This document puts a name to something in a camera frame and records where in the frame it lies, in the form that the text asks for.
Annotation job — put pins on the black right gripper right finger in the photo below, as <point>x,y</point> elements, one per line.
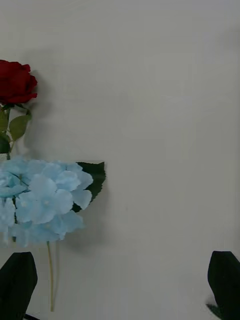
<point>226,277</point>

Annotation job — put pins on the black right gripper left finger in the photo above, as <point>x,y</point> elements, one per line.
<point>16,282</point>

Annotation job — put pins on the pale blue flower green stem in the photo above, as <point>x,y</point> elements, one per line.
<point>42,200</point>

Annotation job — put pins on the red rose green stem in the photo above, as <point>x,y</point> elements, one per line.
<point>15,82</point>

